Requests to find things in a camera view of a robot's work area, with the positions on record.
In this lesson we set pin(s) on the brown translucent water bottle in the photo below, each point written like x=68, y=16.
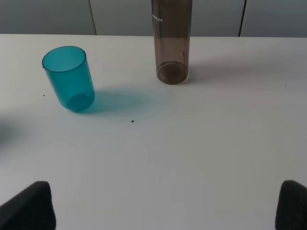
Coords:
x=171, y=29

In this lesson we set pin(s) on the teal translucent plastic cup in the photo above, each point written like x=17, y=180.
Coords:
x=68, y=72

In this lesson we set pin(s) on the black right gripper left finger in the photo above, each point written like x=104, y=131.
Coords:
x=31, y=209

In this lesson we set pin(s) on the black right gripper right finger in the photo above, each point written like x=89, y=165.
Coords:
x=291, y=213

